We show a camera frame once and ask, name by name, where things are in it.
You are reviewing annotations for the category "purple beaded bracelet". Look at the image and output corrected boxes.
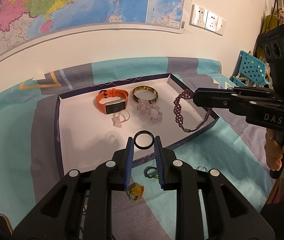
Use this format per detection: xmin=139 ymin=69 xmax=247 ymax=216
xmin=173 ymin=88 xmax=213 ymax=133

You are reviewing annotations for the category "yellow amber ring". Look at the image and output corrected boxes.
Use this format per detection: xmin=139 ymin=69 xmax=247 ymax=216
xmin=126 ymin=182 xmax=146 ymax=202

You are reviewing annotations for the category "green stone beaded ring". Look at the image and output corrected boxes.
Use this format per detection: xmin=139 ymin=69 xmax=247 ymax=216
xmin=144 ymin=166 xmax=159 ymax=180

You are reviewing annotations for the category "pink stone ring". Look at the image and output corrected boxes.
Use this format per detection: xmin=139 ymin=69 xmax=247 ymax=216
xmin=111 ymin=109 xmax=131 ymax=128

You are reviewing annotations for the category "black ring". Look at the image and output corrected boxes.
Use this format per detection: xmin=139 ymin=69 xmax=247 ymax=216
xmin=133 ymin=130 xmax=155 ymax=151

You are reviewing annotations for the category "tortoiseshell bangle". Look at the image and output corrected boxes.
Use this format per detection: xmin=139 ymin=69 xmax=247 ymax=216
xmin=131 ymin=85 xmax=159 ymax=104

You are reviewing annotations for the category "clear crystal bead bracelet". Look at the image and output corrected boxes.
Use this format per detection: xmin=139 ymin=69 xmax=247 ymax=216
xmin=136 ymin=99 xmax=163 ymax=124

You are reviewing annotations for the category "orange smart watch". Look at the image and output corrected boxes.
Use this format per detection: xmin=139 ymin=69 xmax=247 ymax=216
xmin=95 ymin=88 xmax=129 ymax=114

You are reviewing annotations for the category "right hand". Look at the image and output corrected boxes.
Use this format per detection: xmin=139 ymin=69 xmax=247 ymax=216
xmin=265 ymin=129 xmax=284 ymax=171

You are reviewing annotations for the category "blue perforated plastic chair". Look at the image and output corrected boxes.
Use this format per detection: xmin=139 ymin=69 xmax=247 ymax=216
xmin=230 ymin=50 xmax=271 ymax=87

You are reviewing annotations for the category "black smartphone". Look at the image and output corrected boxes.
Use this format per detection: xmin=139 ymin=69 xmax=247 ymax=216
xmin=0 ymin=213 xmax=13 ymax=237

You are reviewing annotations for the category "yellow hanging garment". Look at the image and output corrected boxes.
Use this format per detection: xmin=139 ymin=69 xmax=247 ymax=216
xmin=261 ymin=15 xmax=284 ymax=33

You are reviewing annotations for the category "navy shallow box tray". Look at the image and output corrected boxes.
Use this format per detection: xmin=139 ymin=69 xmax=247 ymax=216
xmin=54 ymin=73 xmax=219 ymax=177

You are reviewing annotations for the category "white wall switch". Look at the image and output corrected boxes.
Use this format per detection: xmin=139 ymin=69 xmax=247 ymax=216
xmin=215 ymin=17 xmax=226 ymax=36

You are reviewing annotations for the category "white wall socket middle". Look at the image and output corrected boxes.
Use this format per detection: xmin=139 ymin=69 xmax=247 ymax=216
xmin=205 ymin=11 xmax=218 ymax=32

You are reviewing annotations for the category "white wall socket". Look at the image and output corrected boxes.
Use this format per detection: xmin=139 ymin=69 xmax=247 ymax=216
xmin=205 ymin=11 xmax=218 ymax=32
xmin=189 ymin=4 xmax=208 ymax=29

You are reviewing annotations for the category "wall map poster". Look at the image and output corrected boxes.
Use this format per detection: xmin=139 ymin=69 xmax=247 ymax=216
xmin=0 ymin=0 xmax=184 ymax=55

